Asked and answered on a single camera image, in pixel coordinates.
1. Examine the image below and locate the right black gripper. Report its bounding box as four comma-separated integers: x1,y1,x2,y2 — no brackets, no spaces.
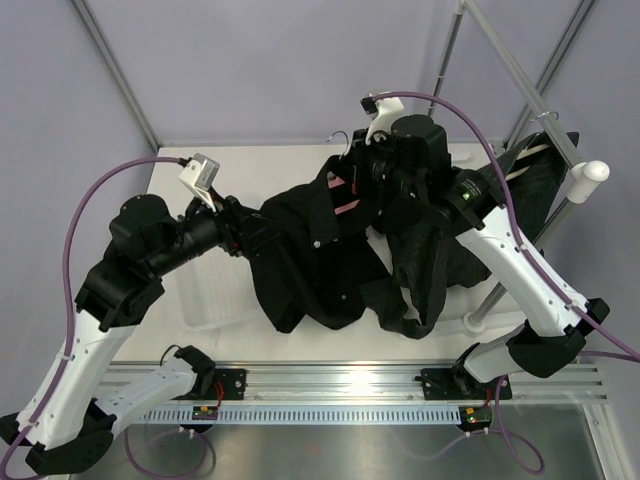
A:
334,126,424,204

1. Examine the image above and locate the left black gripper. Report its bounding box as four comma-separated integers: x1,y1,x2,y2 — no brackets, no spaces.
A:
149,186,286,277

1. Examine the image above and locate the pink hanger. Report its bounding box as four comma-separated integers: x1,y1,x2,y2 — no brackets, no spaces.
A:
326,130,364,217

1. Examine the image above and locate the black shirt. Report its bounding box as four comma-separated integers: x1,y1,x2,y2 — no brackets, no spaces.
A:
250,160,391,334

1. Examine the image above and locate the dark striped shirt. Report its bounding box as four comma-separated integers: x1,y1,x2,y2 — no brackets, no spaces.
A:
361,132,568,340

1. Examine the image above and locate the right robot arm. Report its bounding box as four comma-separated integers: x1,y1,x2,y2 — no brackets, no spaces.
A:
345,115,610,398

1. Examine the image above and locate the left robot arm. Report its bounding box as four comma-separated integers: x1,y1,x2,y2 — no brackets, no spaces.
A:
1,194,279,479

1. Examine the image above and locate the wooden hanger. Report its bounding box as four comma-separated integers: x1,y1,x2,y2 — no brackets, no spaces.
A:
505,144,549,182

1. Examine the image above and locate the clear plastic basket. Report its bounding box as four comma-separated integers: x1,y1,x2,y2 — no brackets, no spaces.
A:
174,248,263,332

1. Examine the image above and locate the metal clothes rack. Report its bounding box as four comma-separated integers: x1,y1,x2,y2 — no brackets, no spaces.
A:
414,0,611,336

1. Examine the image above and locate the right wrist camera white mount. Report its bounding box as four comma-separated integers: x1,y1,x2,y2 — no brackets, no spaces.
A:
360,95,404,145

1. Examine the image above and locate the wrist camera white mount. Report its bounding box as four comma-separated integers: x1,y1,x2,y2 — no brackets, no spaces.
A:
360,95,404,145
179,153,220,210

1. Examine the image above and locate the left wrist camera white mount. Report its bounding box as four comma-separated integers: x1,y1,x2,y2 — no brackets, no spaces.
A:
179,153,220,210

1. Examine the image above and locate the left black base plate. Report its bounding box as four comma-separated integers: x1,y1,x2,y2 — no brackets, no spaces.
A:
175,368,247,401

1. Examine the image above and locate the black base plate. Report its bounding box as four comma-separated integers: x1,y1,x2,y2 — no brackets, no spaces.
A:
175,368,247,401
414,367,513,401

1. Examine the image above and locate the aluminium rail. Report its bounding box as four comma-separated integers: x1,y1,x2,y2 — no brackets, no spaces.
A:
99,362,606,405

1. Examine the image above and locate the white slotted cable duct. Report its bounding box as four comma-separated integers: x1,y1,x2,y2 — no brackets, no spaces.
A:
136,405,462,426

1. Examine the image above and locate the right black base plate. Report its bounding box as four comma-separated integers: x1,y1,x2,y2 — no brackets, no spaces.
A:
414,367,513,401

